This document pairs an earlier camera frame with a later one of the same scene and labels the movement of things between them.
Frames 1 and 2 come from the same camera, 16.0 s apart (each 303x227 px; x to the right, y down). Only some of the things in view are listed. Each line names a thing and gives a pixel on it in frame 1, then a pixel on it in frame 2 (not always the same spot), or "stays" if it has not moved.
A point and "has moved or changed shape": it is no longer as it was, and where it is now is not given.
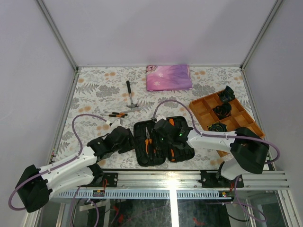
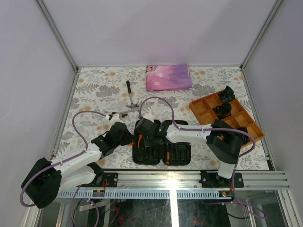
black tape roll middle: (223, 110) stays
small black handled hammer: (132, 105) stays
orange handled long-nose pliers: (147, 139) has moved or changed shape
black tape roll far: (227, 94) stays
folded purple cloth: (168, 77) stays
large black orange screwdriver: (173, 159) -> (167, 155)
